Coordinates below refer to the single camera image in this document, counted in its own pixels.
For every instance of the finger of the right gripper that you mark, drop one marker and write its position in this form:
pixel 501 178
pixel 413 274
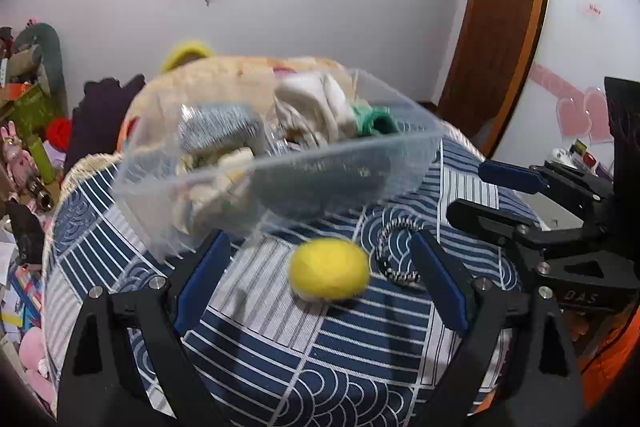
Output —
pixel 491 225
pixel 572 189

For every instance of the green cylinder bottle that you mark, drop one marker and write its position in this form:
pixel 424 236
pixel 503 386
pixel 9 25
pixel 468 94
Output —
pixel 41 158

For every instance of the brown wooden door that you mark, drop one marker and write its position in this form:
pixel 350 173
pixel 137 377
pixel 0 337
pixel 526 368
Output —
pixel 495 48

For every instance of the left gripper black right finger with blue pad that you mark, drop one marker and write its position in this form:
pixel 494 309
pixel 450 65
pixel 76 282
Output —
pixel 540 385

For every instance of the pink plush toy on floor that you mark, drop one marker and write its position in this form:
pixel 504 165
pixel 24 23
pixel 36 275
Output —
pixel 33 356

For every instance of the grey knitted cloth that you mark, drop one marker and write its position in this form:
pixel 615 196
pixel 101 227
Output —
pixel 212 127

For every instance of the red plush item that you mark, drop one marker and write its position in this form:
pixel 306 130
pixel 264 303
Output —
pixel 59 132

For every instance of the clear plastic storage box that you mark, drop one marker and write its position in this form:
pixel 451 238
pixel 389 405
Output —
pixel 289 183

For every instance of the blue white patterned tablecloth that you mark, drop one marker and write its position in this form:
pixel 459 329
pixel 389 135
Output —
pixel 267 357

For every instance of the beige plush pillow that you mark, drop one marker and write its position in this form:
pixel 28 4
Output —
pixel 227 78

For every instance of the yellow soft ball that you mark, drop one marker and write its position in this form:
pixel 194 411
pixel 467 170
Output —
pixel 328 270

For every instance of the pink rabbit plush toy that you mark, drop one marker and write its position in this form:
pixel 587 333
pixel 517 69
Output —
pixel 20 165

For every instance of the green cardboard box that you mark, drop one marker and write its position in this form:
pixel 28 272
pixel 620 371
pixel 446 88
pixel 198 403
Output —
pixel 34 109

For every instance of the green knitted glove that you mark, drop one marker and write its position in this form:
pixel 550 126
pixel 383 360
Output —
pixel 374 121

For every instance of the grey green plush toy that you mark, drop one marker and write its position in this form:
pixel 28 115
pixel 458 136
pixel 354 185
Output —
pixel 43 40

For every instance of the dark purple garment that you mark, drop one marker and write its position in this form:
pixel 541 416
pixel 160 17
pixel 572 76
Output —
pixel 97 119

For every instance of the yellow floral white cloth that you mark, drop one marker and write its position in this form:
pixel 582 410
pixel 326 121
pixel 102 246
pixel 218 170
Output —
pixel 197 203

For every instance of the white sock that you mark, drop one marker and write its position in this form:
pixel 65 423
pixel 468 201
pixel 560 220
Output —
pixel 313 109

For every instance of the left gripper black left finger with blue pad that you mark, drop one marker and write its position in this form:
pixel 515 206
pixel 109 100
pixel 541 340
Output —
pixel 100 383

